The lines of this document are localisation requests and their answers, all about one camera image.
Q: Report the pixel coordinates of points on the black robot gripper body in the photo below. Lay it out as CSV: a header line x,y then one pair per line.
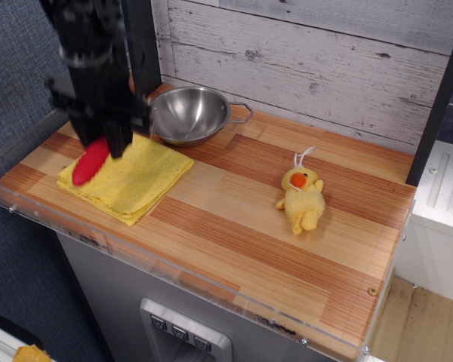
x,y
101,85

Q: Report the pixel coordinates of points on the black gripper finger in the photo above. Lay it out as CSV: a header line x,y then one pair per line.
x,y
118,135
87,126

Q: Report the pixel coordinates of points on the fork with red handle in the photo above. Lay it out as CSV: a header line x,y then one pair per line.
x,y
90,162

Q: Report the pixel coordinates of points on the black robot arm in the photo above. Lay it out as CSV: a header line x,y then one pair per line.
x,y
86,29

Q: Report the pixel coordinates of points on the folded yellow cloth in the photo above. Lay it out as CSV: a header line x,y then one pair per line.
x,y
128,187

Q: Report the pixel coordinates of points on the clear acrylic table guard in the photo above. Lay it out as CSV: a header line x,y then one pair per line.
x,y
220,230

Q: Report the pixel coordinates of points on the grey toy fridge cabinet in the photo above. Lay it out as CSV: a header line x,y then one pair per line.
x,y
114,286

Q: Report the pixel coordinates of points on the yellow plush duck toy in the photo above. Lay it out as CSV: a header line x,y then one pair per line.
x,y
303,201

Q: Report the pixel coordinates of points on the silver dispenser button panel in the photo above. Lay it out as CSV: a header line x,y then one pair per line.
x,y
173,336

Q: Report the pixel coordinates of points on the yellow and black object corner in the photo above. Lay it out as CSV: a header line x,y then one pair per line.
x,y
18,344

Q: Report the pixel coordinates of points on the white side shelf unit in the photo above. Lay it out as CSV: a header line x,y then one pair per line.
x,y
425,253

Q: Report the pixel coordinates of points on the stainless steel bowl with handles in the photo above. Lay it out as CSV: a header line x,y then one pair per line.
x,y
190,116

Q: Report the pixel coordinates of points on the black vertical post left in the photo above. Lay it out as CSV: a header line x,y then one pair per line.
x,y
142,46

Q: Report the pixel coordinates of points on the black vertical post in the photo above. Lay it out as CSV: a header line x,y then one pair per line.
x,y
142,46
432,126

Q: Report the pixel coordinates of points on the black vertical post right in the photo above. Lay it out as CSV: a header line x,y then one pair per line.
x,y
432,126

